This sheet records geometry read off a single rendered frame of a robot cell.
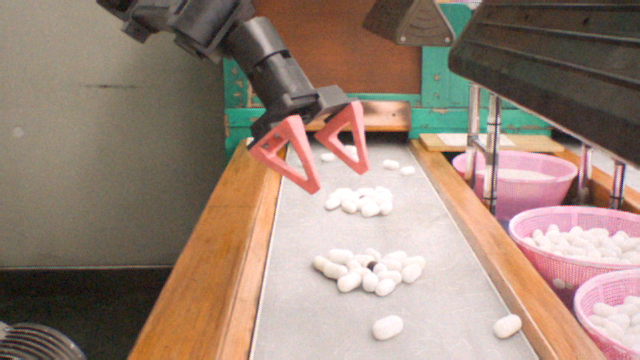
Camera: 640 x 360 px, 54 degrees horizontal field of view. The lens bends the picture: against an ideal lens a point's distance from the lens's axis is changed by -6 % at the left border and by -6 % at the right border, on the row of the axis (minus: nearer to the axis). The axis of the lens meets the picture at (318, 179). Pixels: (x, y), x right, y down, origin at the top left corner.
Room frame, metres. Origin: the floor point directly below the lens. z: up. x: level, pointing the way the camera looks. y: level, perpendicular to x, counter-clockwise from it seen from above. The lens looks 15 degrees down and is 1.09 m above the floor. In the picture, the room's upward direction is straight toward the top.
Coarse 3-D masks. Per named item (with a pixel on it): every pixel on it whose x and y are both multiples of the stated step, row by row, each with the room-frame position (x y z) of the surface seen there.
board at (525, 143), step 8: (424, 136) 1.61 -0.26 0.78; (432, 136) 1.61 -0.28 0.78; (512, 136) 1.62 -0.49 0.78; (520, 136) 1.62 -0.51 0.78; (528, 136) 1.62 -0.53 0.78; (536, 136) 1.62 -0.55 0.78; (544, 136) 1.62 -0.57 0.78; (424, 144) 1.55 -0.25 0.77; (432, 144) 1.51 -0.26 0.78; (440, 144) 1.51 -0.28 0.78; (520, 144) 1.52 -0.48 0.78; (528, 144) 1.52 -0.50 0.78; (536, 144) 1.52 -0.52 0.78; (544, 144) 1.52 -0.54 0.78; (552, 144) 1.52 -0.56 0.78
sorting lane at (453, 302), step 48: (288, 192) 1.24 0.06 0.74; (432, 192) 1.24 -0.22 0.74; (288, 240) 0.97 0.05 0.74; (336, 240) 0.97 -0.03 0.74; (384, 240) 0.97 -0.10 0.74; (432, 240) 0.97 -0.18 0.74; (288, 288) 0.79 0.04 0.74; (336, 288) 0.79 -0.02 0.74; (432, 288) 0.79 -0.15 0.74; (480, 288) 0.78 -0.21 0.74; (288, 336) 0.66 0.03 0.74; (336, 336) 0.66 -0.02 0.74; (432, 336) 0.66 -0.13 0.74; (480, 336) 0.65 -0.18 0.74
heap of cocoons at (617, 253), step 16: (528, 240) 0.95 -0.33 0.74; (544, 240) 0.95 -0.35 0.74; (560, 240) 0.95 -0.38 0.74; (576, 240) 0.95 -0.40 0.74; (592, 240) 0.95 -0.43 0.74; (608, 240) 0.95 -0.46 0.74; (624, 240) 0.94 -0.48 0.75; (576, 256) 0.87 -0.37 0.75; (592, 256) 0.88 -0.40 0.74; (608, 256) 0.89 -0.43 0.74; (624, 256) 0.88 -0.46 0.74; (560, 288) 0.83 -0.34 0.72
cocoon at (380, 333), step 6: (384, 318) 0.66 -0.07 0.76; (390, 318) 0.66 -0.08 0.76; (396, 318) 0.66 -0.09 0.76; (378, 324) 0.65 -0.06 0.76; (384, 324) 0.65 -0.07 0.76; (390, 324) 0.65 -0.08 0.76; (396, 324) 0.65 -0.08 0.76; (402, 324) 0.66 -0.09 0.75; (378, 330) 0.64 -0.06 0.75; (384, 330) 0.64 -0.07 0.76; (390, 330) 0.65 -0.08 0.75; (396, 330) 0.65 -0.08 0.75; (378, 336) 0.64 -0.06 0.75; (384, 336) 0.64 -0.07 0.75; (390, 336) 0.65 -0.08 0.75
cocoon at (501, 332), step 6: (504, 318) 0.65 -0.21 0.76; (510, 318) 0.65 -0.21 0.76; (516, 318) 0.65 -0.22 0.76; (498, 324) 0.65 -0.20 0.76; (504, 324) 0.64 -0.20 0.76; (510, 324) 0.64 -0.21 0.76; (516, 324) 0.65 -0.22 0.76; (498, 330) 0.64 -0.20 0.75; (504, 330) 0.64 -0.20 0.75; (510, 330) 0.64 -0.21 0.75; (516, 330) 0.65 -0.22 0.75; (498, 336) 0.64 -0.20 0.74; (504, 336) 0.64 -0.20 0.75
